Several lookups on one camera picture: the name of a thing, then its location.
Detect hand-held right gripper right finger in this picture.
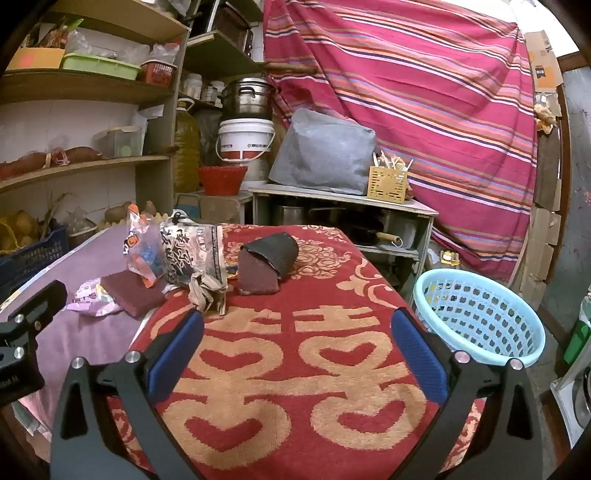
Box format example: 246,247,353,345
390,307,543,480

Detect wooden shelf unit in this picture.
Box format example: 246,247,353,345
0,0,266,259

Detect brown paper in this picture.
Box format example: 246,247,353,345
188,271,229,317

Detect yellow oil jug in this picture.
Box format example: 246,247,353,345
174,98,202,192

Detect maroon scouring pad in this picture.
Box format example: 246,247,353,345
100,272,168,319
238,251,280,296

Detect purple snack wrapper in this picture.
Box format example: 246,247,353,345
65,276,124,317

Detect clear plastic container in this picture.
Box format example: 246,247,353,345
93,126,145,158

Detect toaster oven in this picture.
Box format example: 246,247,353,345
203,0,254,61

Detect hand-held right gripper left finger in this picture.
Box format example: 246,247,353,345
50,308,206,480

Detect white low cabinet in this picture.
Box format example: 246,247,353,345
248,184,439,301

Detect orange clear plastic bag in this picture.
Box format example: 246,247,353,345
122,204,164,288

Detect blue plastic crate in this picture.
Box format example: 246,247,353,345
0,219,70,291

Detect red net bag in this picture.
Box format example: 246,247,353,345
0,147,105,181

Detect black maroon pouch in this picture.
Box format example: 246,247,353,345
239,233,299,283

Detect red gold patterned towel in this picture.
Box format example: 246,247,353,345
108,224,485,480

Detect green plastic tray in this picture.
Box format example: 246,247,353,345
61,53,141,81

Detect black white printed snack bag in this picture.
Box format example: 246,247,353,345
159,210,228,287

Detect dark red basket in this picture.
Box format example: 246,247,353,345
68,217,98,247

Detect bundle of chopsticks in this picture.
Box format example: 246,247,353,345
373,150,414,171

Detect white appliance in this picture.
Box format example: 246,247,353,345
551,360,591,448

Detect cardboard wall panels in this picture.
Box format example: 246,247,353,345
512,203,561,305

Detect small red basket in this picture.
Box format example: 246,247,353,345
141,60,177,86

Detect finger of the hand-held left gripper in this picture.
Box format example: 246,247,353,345
0,279,68,333

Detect red striped cloth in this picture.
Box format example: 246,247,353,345
263,0,541,284

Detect brown cardboard box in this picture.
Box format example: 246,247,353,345
201,191,252,224

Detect grey fabric cover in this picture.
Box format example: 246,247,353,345
268,107,377,195

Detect light blue plastic basket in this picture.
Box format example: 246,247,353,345
413,268,546,367

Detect bamboo utensil holder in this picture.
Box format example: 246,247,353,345
368,165,411,204

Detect yellow net bag of potatoes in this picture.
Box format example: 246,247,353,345
0,210,40,252

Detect small steel pot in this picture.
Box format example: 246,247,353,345
272,203,308,227

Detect white plastic bucket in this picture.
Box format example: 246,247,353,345
215,119,276,163

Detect large steel pot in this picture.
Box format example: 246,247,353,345
221,78,278,121

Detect green container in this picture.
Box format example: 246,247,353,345
563,318,591,365

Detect cardboard box flap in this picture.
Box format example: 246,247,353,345
524,30,564,88

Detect egg carton tray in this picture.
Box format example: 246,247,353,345
95,211,171,230

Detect yellow box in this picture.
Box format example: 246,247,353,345
6,46,65,71

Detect pan with wooden handle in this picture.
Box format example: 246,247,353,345
351,226,402,247

